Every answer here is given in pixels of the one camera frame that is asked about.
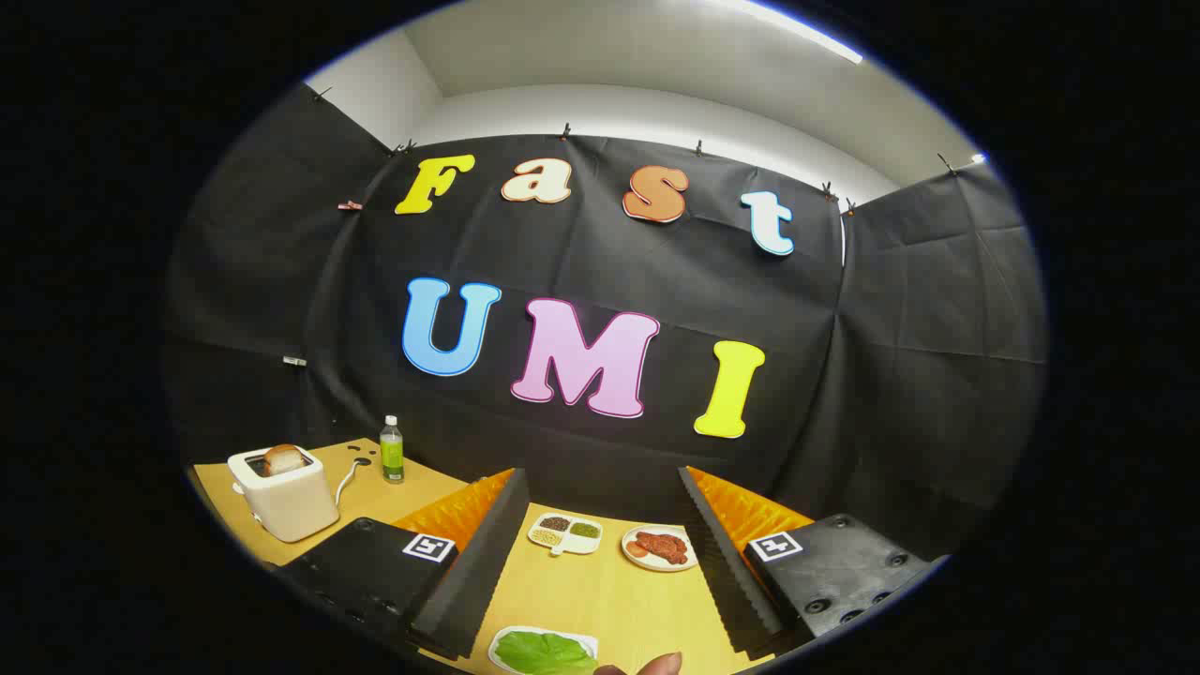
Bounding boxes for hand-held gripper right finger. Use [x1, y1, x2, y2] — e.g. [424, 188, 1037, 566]
[677, 466, 948, 657]

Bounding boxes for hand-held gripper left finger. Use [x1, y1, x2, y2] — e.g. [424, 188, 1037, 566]
[267, 467, 531, 662]

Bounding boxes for round white meat plate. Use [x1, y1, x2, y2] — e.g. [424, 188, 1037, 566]
[621, 525, 699, 573]

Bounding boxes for red cooked meat slice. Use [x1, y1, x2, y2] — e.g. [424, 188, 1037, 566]
[626, 531, 690, 565]

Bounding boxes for white divided dish with beans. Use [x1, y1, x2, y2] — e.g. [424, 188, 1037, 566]
[527, 512, 604, 557]

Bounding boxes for green lettuce leaf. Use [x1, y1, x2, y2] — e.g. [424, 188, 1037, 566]
[494, 631, 598, 675]

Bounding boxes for pale green lettuce plate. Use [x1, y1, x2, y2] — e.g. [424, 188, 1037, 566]
[487, 625, 599, 675]

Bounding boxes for green drink bottle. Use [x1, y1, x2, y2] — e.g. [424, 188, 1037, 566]
[379, 415, 406, 485]

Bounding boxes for white toaster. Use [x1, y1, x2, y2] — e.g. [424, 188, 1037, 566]
[227, 445, 340, 543]

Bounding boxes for black backdrop cloth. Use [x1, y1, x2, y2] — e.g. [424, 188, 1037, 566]
[159, 82, 1049, 563]

